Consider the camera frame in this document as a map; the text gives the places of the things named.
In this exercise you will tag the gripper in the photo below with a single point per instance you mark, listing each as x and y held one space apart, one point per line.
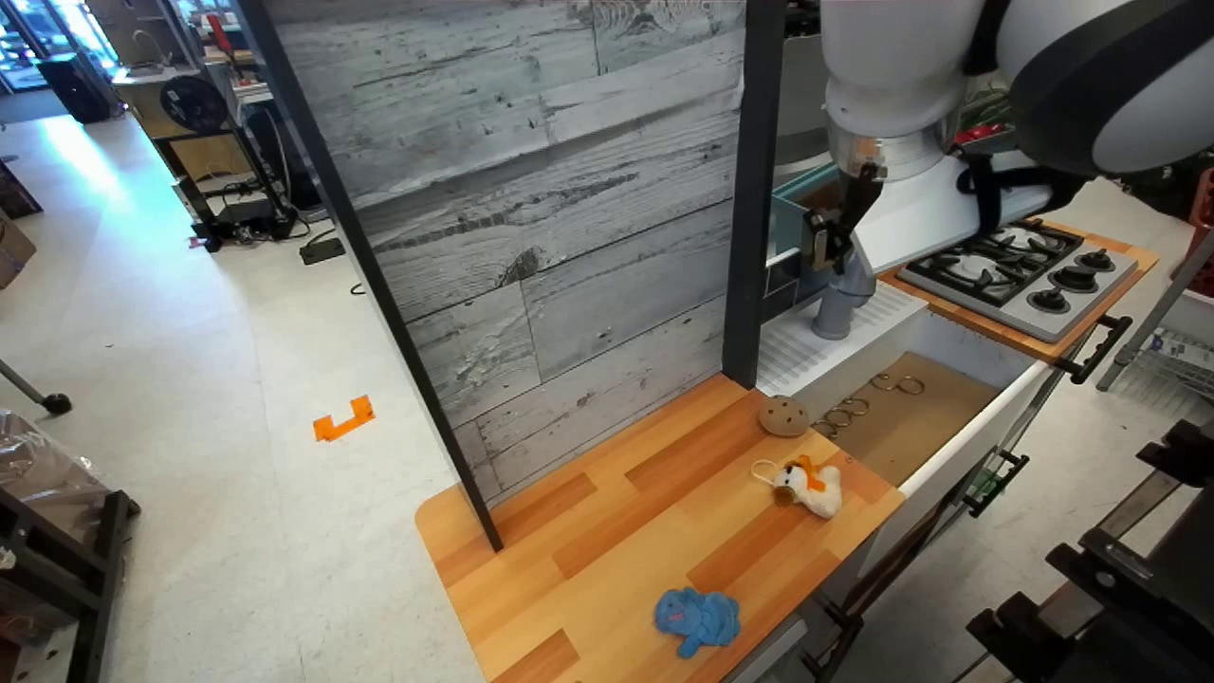
865 194

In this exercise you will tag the grey faucet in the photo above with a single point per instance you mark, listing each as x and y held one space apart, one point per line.
839 308

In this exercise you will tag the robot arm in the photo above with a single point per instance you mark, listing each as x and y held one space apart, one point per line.
892 57

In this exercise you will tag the white sink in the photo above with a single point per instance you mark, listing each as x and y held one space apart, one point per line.
844 341

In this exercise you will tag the teal cabinet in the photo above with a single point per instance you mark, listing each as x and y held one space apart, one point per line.
789 223

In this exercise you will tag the black stove burner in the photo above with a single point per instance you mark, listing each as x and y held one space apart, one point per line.
963 275
1034 244

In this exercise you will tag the plush cookie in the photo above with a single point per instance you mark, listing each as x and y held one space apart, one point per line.
783 416

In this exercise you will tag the black stove knob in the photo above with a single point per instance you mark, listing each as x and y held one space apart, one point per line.
1051 300
1076 278
1098 259

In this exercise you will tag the white and orange plush toy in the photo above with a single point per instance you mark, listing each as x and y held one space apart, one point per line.
818 486

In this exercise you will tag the toy kitchen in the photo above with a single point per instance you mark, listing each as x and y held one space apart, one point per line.
569 237

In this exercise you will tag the grey stand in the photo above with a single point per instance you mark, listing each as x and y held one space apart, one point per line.
1152 318

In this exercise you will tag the blue plush toy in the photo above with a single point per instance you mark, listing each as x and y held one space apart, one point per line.
697 618

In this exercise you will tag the workshop cart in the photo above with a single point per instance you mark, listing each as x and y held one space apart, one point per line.
213 156

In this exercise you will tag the black filament spool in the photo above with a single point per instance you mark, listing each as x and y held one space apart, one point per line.
193 102

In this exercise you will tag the black bin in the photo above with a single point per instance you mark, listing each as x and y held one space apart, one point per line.
76 87

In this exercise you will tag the black rack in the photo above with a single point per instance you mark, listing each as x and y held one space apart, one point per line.
95 569

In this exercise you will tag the cardboard box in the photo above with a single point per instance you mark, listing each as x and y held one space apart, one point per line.
11 249

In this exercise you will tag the clear plastic bag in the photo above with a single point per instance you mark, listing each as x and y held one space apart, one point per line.
43 465

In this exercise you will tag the black metal frame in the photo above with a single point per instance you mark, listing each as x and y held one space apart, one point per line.
1129 579

